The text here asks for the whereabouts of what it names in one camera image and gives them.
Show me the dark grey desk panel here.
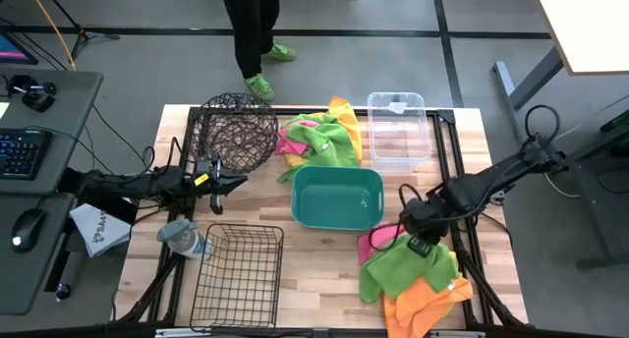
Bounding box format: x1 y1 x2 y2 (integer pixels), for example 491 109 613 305
0 193 78 315
0 70 104 197

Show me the black desk cable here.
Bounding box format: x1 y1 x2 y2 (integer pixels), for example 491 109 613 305
90 104 156 173

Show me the computer monitor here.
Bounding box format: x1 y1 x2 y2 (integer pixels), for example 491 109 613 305
0 31 39 66

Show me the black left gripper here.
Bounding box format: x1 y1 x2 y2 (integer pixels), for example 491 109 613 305
194 154 249 216

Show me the yellow cable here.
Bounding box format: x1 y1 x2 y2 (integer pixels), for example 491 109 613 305
23 0 78 72

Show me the white table top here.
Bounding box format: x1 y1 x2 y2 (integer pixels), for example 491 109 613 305
532 0 629 77

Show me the round dark wire basket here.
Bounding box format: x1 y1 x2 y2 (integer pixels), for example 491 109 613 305
189 91 280 175

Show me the green microfiber towel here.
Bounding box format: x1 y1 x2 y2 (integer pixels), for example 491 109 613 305
358 234 461 305
275 112 361 185

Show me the green shoe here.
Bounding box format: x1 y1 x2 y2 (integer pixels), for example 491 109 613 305
244 73 276 103
262 39 298 63

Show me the white printed bag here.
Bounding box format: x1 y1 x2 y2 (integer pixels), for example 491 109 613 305
69 202 133 258

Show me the black camera clamp mount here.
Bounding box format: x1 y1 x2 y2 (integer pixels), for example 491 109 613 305
5 74 58 113

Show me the black aluminium table frame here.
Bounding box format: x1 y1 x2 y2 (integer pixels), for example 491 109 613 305
112 105 530 329

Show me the black computer mouse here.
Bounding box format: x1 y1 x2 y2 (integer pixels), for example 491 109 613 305
10 207 46 254

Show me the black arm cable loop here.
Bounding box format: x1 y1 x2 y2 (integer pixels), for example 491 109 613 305
524 104 561 143

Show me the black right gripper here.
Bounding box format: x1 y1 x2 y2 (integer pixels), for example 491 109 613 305
398 195 451 259

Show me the rectangular black wire basket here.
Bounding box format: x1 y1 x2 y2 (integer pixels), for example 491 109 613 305
189 223 285 332

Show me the dark side stand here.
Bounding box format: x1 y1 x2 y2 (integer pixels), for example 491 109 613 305
564 106 629 270

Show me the clear plastic bin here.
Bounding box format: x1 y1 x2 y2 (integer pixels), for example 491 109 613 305
367 90 433 175

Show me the person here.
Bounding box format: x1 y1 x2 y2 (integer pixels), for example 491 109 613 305
218 0 284 80

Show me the white cable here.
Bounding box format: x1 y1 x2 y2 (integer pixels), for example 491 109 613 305
543 126 582 199

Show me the grey table leg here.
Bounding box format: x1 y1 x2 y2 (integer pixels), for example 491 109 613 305
492 46 565 111

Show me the teal plastic basin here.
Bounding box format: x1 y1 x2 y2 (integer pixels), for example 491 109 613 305
290 165 385 232

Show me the black tripod stand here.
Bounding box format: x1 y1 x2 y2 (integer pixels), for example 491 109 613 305
36 0 121 59

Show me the black backlit keyboard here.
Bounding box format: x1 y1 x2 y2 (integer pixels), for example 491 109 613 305
0 128 53 181

